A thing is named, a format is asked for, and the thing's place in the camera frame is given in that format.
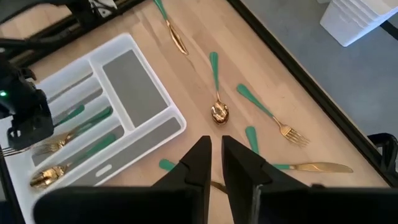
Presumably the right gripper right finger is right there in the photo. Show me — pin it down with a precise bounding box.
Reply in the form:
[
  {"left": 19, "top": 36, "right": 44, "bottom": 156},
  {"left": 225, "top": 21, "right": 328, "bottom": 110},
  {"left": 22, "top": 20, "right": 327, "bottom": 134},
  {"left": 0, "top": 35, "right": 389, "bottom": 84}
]
[{"left": 222, "top": 135, "right": 308, "bottom": 224}]

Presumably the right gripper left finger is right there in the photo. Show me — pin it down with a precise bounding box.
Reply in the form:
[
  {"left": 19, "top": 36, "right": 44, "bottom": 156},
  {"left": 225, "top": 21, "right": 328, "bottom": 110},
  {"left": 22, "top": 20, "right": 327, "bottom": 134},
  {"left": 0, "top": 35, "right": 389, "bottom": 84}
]
[{"left": 152, "top": 135, "right": 213, "bottom": 224}]

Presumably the gold spoon green handle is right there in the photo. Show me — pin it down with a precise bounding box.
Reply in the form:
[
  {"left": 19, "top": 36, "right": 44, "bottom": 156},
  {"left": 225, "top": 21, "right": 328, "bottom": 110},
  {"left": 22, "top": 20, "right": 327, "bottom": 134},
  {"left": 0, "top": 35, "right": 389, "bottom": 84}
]
[
  {"left": 29, "top": 133, "right": 118, "bottom": 189},
  {"left": 209, "top": 51, "right": 230, "bottom": 126}
]

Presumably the white cutlery tray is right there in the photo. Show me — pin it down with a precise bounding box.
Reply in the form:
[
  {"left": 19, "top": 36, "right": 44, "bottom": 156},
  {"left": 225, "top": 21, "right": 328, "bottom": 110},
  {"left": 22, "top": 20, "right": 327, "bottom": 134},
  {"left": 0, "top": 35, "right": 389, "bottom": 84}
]
[{"left": 0, "top": 32, "right": 187, "bottom": 224}]

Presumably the white mounting plate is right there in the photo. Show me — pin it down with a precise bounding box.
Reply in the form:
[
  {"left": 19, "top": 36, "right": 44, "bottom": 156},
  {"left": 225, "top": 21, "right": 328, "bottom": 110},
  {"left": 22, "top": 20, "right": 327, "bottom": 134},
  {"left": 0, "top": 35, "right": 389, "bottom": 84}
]
[{"left": 88, "top": 0, "right": 118, "bottom": 18}]

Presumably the black table clamp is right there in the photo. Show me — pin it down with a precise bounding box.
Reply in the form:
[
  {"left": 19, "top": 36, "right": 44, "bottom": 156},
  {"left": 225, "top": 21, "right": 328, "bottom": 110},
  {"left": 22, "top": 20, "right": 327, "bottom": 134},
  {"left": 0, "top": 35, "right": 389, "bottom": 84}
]
[{"left": 368, "top": 133, "right": 398, "bottom": 175}]

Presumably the white plastic storage bin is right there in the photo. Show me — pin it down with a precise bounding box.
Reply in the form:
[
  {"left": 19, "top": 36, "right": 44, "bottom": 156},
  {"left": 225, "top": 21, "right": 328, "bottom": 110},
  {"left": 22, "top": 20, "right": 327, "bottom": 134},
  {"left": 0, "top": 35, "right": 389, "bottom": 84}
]
[{"left": 319, "top": 0, "right": 398, "bottom": 48}]

